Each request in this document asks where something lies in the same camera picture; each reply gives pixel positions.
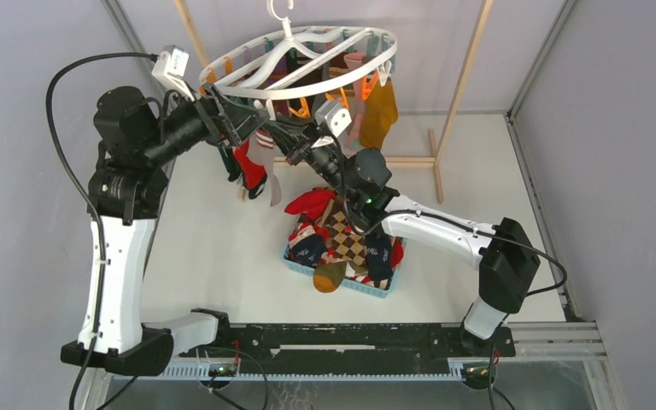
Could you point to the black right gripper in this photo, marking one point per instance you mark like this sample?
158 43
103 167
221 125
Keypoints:
295 135

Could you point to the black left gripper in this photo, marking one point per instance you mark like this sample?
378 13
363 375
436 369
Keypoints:
225 120

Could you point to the grey ribbed sock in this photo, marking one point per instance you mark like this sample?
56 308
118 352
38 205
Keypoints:
261 152

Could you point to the red and cream Christmas sock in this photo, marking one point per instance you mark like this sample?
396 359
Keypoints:
253 175

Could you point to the white clothespin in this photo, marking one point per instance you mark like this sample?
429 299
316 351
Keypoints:
383 72

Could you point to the navy sock with lettering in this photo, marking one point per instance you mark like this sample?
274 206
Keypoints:
307 251

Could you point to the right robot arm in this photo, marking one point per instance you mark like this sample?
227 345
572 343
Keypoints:
501 254

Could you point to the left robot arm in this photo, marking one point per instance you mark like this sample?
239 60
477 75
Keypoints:
124 194

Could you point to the white round clip hanger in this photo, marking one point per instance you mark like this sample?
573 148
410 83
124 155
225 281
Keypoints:
296 62

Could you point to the orange clothespin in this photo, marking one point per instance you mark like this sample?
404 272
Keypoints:
299 108
367 85
340 95

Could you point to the mustard yellow sock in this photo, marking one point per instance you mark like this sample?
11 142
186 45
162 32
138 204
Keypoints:
381 113

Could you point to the pink sock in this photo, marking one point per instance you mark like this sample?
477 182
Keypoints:
354 61

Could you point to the brown argyle sock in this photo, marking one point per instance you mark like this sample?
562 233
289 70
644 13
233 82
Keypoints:
341 240

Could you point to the olive orange-toe sock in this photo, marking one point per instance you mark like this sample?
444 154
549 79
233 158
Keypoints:
329 277

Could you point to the light blue plastic basket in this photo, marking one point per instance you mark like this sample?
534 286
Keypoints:
350 276

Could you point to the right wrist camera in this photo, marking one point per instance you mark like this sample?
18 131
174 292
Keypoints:
333 119

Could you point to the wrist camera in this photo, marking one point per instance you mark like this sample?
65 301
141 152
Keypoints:
169 70
333 119

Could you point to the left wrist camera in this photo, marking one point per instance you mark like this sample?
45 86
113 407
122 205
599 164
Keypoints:
169 70

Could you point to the wooden rack frame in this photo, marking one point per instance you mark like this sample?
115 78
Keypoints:
437 40

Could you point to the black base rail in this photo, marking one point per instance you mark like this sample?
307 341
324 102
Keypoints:
440 340

